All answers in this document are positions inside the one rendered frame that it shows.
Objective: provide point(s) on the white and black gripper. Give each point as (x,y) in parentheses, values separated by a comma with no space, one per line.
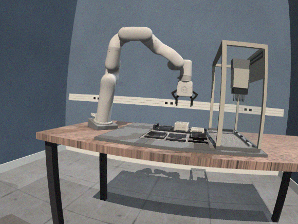
(184,89)

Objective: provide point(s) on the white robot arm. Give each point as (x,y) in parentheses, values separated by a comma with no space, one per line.
(113,64)

